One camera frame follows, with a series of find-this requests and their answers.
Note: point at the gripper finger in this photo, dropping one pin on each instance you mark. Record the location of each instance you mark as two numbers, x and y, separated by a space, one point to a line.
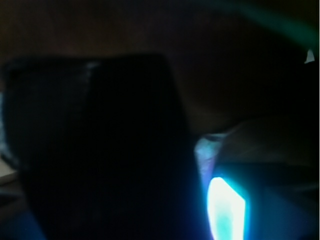
264 201

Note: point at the black box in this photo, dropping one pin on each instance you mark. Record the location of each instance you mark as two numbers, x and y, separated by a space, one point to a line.
102 148

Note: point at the green dimpled ball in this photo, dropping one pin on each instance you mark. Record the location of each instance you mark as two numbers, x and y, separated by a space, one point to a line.
298 31

